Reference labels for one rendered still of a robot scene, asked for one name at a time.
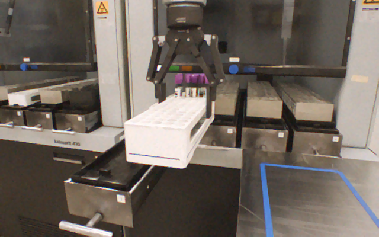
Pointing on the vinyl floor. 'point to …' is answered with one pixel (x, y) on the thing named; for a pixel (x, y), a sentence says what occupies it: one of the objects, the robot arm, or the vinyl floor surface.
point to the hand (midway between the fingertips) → (185, 105)
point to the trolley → (307, 196)
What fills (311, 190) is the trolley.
